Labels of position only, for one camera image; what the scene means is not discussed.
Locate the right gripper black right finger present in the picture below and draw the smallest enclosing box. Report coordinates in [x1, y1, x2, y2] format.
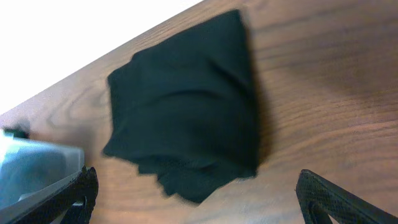
[295, 169, 397, 224]

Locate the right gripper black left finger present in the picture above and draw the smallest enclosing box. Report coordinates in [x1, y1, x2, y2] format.
[12, 167, 99, 224]

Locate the clear plastic storage bin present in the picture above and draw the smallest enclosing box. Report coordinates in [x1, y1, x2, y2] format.
[1, 129, 85, 223]

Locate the black cloth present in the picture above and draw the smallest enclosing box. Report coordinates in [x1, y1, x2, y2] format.
[103, 9, 259, 203]

